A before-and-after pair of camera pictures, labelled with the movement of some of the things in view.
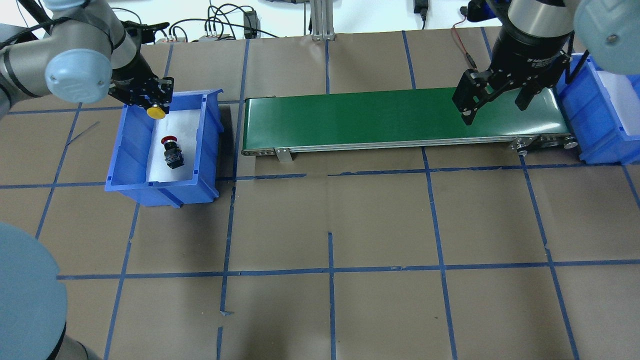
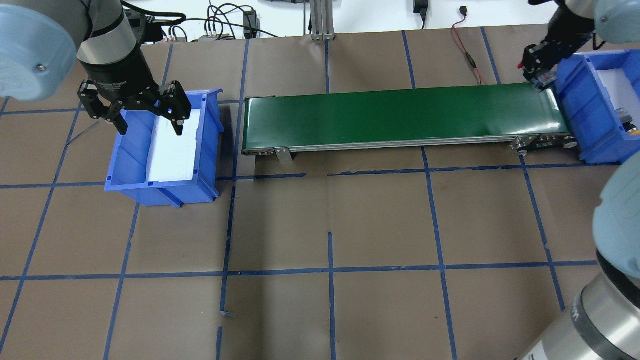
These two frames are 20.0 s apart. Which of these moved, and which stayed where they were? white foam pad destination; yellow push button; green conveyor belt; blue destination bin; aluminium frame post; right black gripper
Moved: right black gripper; yellow push button
Stayed: green conveyor belt; blue destination bin; aluminium frame post; white foam pad destination
